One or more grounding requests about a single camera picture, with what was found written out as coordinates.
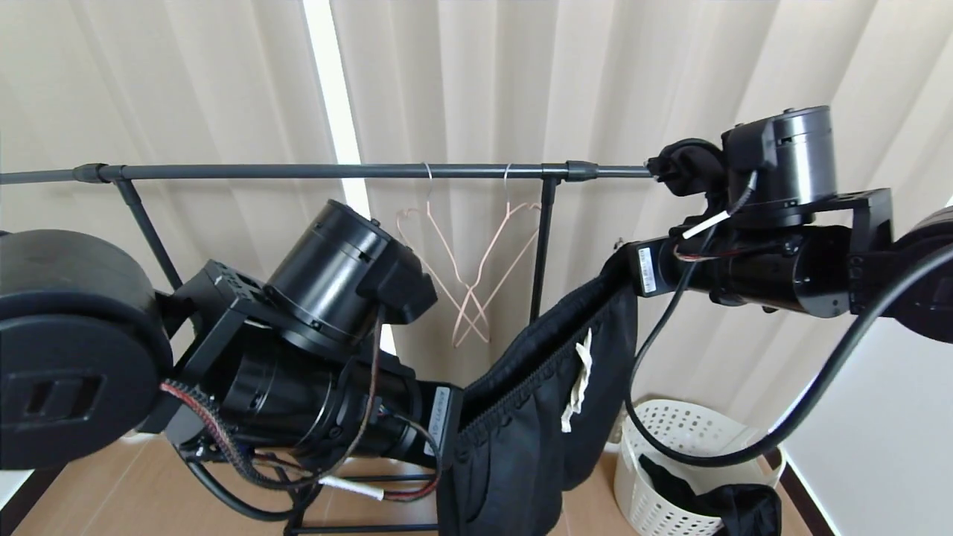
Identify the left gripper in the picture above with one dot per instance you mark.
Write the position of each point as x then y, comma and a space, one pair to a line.
283, 402

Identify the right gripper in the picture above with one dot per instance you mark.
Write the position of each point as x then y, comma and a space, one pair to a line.
759, 275

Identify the black short-sleeved shirt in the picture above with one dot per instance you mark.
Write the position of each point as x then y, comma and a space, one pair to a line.
744, 510

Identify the black shorts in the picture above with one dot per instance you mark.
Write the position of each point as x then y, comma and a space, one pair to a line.
521, 447

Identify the pink clothes hanger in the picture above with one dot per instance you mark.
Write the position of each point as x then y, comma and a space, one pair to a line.
429, 190
506, 186

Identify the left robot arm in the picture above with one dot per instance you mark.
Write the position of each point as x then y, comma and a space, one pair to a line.
74, 357

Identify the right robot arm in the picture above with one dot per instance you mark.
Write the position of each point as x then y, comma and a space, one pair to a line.
804, 164

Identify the white laundry basket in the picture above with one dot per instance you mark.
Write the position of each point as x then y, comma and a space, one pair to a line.
670, 432

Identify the black clothes rack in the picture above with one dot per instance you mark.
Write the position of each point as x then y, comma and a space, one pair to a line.
298, 172

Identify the beige curtain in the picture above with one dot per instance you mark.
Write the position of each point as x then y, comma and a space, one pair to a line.
595, 74

